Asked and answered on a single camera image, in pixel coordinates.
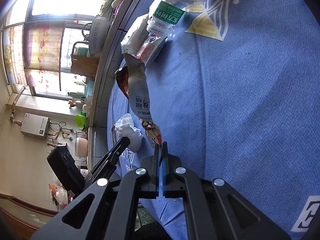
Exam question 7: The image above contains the white plastic bag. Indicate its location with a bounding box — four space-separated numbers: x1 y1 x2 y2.
115 113 143 153

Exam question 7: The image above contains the grey printed snack wrapper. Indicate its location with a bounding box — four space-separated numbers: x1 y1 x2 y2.
115 53 162 146

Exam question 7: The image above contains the red snack wrapper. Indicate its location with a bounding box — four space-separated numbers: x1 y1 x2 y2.
120 14 166 67

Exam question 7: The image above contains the clear plastic water bottle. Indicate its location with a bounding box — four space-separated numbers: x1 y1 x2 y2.
146 0 185 37

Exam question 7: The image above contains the kitchen counter with cabinets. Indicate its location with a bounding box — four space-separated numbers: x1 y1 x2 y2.
87 0 154 170

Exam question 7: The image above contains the pink white electric kettle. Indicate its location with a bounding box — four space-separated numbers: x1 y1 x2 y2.
75 131 88 158

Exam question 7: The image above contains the smartphone in red case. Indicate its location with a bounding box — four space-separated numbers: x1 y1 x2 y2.
111 124 117 146

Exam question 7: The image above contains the black plastic crate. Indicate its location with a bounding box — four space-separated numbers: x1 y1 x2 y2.
47 146 85 197

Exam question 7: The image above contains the green plastic cup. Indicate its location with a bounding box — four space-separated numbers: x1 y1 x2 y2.
75 114 87 130

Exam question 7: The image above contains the wooden cutting board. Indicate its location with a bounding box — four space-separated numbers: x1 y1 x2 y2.
71 55 99 79

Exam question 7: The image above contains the blue patterned tablecloth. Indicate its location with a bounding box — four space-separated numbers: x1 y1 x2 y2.
145 0 319 239

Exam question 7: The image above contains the chrome sink faucet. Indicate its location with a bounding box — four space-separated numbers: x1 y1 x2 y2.
71 22 92 62

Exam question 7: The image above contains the white enamel basin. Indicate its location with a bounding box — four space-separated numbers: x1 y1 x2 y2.
88 15 111 56

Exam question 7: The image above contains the white radish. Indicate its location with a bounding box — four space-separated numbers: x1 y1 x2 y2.
111 0 123 9

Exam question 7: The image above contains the white wall water heater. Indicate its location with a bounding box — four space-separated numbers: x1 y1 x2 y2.
20 113 50 140

